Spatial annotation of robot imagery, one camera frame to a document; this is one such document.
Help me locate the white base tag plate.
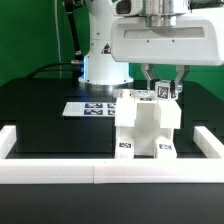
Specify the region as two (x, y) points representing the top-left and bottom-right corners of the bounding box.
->
(62, 102), (115, 117)

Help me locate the white cable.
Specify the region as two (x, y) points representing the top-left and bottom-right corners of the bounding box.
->
(53, 0), (63, 79)

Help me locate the black cable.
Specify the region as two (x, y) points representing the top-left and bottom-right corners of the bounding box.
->
(26, 0), (84, 80)

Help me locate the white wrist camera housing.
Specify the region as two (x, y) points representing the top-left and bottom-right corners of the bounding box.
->
(112, 0), (143, 16)

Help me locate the white tagged cube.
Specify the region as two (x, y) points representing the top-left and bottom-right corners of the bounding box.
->
(155, 80), (177, 100)

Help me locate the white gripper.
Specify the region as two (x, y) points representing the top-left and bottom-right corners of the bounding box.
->
(111, 15), (224, 94)

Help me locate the white U-shaped frame wall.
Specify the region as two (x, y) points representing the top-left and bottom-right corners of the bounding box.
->
(0, 126), (224, 184)

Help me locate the white chair backrest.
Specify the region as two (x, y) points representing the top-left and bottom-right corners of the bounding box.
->
(113, 89), (181, 129)

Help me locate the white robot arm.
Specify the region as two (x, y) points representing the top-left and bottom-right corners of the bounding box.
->
(83, 0), (224, 91)

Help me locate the white chair seat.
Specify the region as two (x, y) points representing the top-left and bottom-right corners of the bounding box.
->
(116, 112), (174, 157)

